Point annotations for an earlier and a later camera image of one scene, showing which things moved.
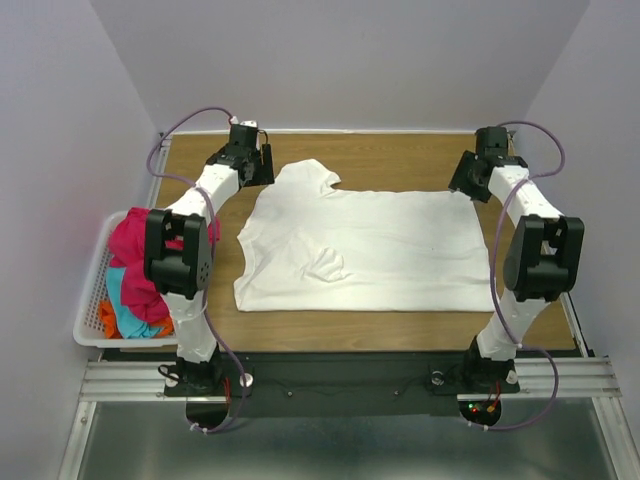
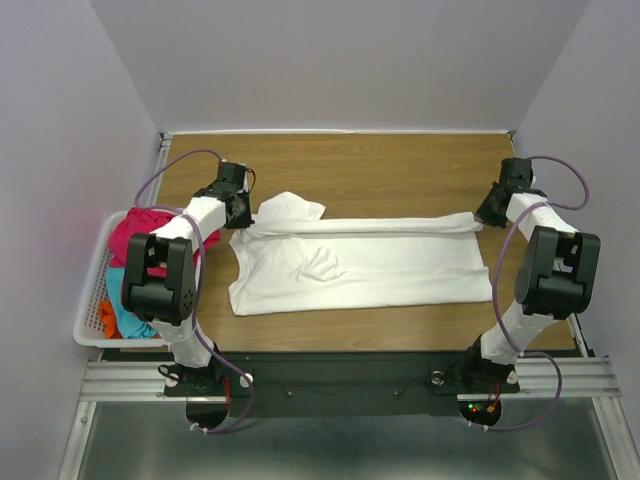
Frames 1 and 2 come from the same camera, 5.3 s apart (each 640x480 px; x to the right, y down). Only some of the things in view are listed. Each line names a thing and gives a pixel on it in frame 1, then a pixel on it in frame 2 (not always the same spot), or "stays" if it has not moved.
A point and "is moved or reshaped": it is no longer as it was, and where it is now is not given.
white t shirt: [307, 246] is moved or reshaped
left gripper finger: [263, 173] -> [238, 212]
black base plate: [335, 383] stays
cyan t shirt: [131, 327] stays
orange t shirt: [165, 325] stays
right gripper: [460, 179] -> [485, 213]
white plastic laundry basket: [88, 330] stays
